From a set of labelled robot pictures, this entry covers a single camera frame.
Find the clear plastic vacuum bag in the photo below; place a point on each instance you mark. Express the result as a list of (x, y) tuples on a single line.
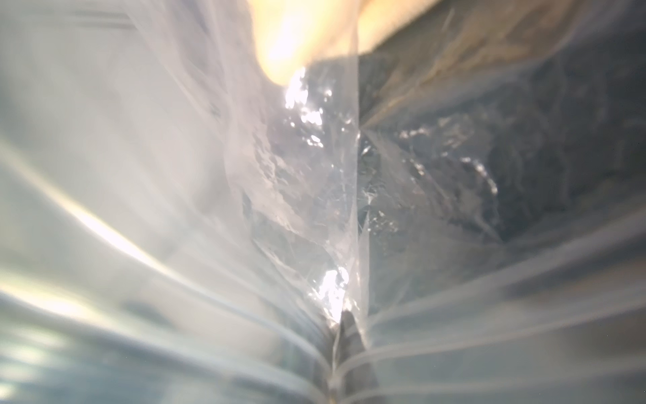
[(457, 216)]

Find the yellow towel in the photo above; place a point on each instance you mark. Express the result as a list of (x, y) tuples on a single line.
[(289, 35)]

